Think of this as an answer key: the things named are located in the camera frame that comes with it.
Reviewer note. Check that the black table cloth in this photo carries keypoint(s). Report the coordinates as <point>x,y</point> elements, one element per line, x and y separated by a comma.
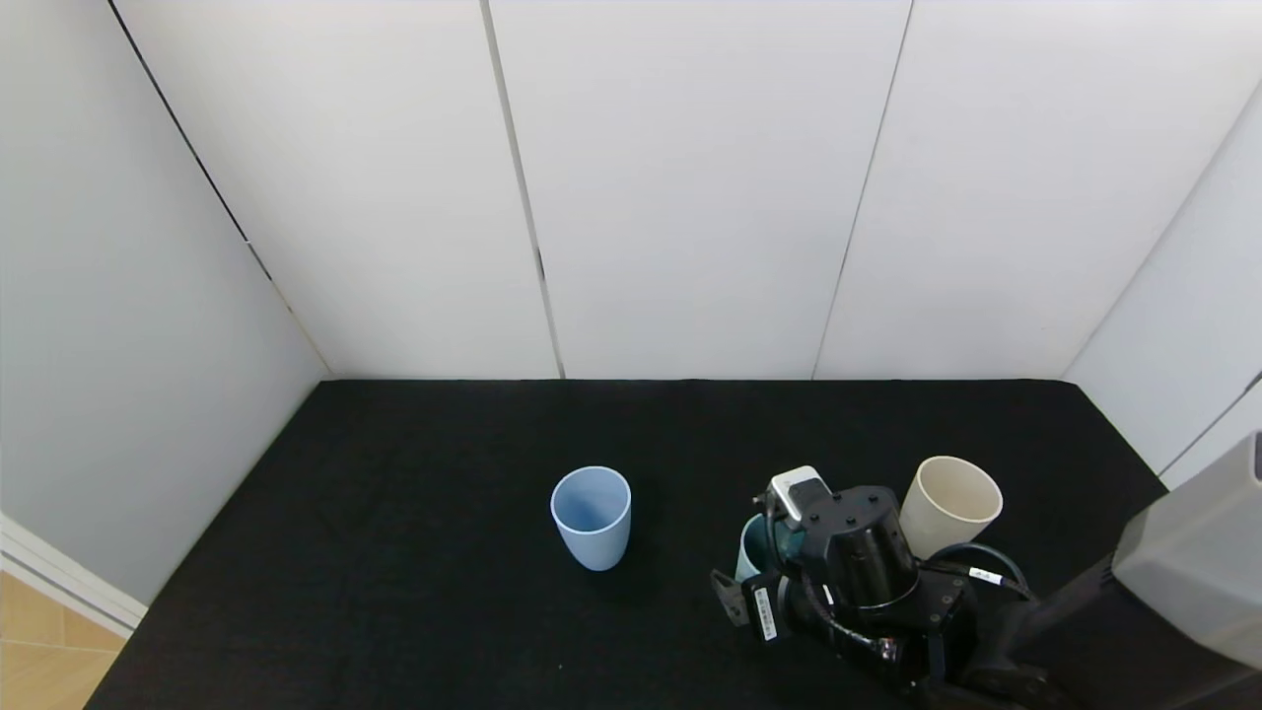
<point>394,552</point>

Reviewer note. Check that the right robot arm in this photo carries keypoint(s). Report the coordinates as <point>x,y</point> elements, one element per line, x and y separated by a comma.
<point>1193,552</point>

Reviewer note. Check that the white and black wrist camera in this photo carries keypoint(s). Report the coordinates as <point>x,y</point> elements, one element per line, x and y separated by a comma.
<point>797,488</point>

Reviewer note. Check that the beige plastic cup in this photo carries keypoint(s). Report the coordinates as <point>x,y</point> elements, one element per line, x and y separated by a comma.
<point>951,493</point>

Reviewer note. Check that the white baseboard trim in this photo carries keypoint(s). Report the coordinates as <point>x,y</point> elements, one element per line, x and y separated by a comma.
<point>69,582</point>

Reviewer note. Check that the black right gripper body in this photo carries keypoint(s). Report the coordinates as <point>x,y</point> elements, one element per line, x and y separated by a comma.
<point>760,613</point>

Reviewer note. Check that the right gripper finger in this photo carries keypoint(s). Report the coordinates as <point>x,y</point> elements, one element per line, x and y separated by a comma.
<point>734,597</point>

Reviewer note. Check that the light blue plastic cup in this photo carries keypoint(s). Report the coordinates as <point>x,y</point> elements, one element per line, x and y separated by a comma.
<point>592,542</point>

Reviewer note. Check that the teal plastic cup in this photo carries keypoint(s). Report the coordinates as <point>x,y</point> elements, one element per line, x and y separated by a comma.
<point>749,557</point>

